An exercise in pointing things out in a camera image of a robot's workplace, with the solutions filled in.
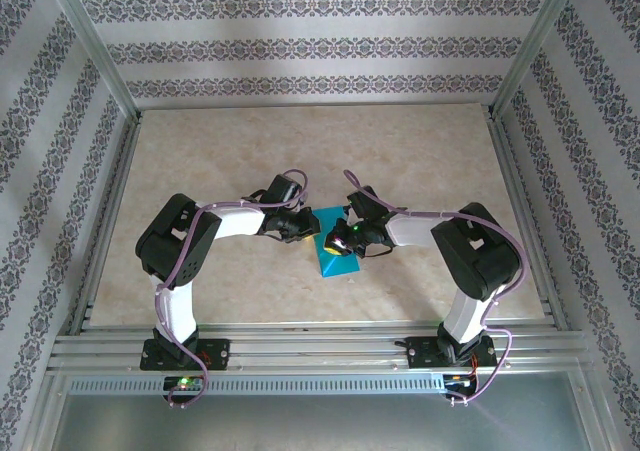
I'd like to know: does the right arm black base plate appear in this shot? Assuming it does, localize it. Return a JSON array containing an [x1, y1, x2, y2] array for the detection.
[[407, 335, 499, 371]]

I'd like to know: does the left aluminium side rail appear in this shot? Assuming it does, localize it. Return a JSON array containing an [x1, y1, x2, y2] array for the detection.
[[67, 110, 146, 335]]

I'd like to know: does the aluminium frame post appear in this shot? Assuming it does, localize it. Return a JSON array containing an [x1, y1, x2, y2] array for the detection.
[[42, 0, 144, 117], [492, 0, 587, 117]]

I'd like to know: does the right aluminium side rail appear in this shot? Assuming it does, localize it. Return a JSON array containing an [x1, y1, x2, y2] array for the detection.
[[484, 106, 570, 331]]

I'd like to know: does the long aluminium mounting rail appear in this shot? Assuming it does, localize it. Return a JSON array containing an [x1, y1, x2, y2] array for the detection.
[[47, 320, 594, 375]]

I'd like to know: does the aluminium side rail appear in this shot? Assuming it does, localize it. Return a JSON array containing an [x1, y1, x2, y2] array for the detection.
[[67, 110, 146, 335], [484, 106, 570, 331]]

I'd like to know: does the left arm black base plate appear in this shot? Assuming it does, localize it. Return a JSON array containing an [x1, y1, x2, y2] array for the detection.
[[139, 338, 232, 372]]

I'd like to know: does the grey metal sheet panel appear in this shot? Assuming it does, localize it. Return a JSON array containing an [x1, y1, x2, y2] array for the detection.
[[49, 370, 589, 451]]

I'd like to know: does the grey slotted cable duct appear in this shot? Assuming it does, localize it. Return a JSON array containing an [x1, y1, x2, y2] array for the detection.
[[67, 373, 446, 397]]

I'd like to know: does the blue paper sheet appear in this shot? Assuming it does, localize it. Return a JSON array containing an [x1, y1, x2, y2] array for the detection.
[[309, 204, 362, 278]]

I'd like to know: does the left aluminium frame post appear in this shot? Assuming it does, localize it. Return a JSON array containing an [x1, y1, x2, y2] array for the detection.
[[42, 0, 144, 117]]

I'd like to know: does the right aluminium frame post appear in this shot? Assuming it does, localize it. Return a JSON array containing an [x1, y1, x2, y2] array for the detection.
[[492, 0, 587, 117]]

